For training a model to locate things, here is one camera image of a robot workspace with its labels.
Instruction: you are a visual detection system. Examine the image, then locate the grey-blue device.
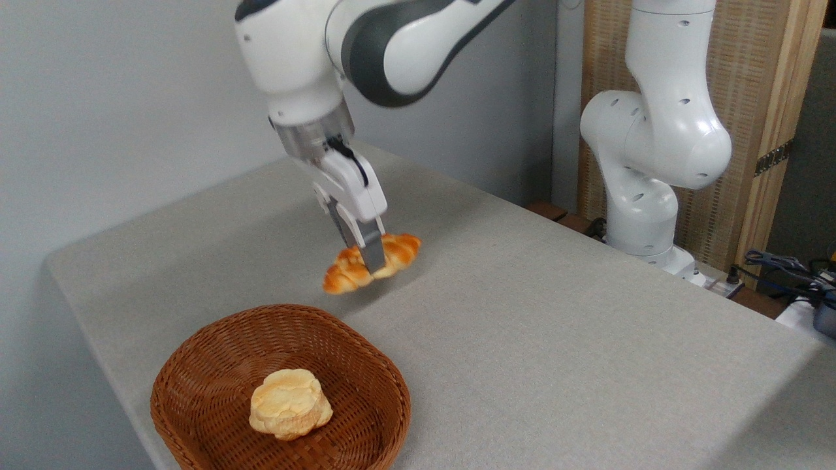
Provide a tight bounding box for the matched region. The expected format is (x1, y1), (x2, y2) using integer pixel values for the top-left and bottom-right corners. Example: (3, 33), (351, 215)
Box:
(812, 302), (836, 339)

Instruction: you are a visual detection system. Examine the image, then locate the metal screen hinge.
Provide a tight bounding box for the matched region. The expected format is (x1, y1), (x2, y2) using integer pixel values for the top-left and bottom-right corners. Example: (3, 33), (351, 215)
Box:
(754, 140), (795, 177)

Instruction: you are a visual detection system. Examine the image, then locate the blue-grey cable bundle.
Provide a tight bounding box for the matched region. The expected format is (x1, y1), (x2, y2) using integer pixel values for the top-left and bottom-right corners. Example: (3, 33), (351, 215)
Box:
(738, 249), (836, 298)

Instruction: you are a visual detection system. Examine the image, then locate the brown wicker basket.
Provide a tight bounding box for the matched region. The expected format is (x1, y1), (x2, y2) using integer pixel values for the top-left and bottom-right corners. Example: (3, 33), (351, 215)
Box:
(150, 304), (412, 470)

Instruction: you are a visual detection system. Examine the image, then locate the round pale bread bun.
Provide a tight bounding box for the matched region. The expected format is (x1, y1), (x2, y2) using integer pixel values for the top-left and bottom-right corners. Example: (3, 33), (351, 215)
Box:
(249, 368), (334, 441)

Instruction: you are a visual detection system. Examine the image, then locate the grey tablecloth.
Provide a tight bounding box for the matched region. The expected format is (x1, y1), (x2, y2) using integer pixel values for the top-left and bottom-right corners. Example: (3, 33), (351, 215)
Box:
(44, 137), (836, 470)

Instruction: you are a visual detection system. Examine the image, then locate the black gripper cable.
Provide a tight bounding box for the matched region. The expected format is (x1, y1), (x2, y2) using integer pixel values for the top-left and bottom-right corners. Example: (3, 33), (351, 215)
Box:
(326, 135), (370, 188)

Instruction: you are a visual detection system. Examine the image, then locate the braided golden bread loaf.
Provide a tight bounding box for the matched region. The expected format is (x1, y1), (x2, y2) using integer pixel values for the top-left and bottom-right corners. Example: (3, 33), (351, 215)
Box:
(323, 233), (423, 296)

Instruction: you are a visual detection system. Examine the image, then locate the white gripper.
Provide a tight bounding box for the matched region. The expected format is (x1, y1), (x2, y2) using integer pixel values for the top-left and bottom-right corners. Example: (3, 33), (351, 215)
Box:
(293, 148), (389, 274)

